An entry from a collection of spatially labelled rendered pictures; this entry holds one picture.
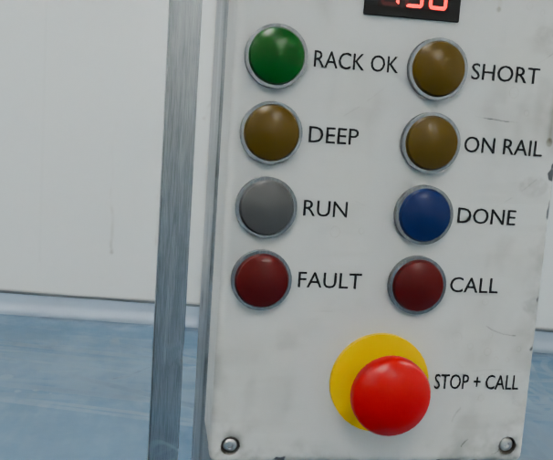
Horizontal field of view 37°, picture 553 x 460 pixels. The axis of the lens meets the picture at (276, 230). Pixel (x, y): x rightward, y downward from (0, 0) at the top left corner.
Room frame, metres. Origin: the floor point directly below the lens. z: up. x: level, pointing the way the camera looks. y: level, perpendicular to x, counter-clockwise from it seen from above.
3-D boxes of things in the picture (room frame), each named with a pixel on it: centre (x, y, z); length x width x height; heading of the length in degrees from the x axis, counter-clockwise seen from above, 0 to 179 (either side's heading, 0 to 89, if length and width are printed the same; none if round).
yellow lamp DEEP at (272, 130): (0.39, 0.01, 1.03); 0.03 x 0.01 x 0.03; 100
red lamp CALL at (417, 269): (0.40, -0.07, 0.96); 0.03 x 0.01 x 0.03; 100
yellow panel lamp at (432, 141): (0.40, -0.07, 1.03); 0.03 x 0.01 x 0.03; 100
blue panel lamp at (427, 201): (0.40, -0.07, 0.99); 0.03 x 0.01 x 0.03; 100
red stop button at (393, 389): (0.40, -0.06, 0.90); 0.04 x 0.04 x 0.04; 10
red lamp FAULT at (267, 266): (0.39, 0.01, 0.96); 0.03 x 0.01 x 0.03; 100
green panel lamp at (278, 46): (0.39, 0.01, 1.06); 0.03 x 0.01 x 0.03; 100
